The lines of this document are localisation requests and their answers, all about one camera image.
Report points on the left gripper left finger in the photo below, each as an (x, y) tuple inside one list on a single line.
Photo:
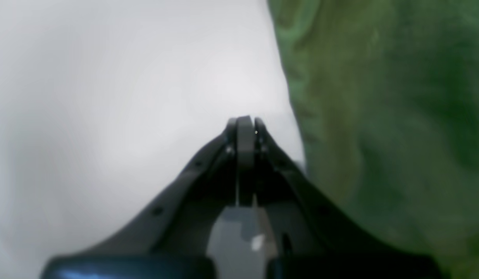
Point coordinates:
[(168, 239)]

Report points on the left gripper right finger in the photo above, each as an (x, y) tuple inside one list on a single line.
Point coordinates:
[(315, 239)]

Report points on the green t-shirt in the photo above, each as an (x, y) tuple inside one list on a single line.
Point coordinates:
[(386, 97)]

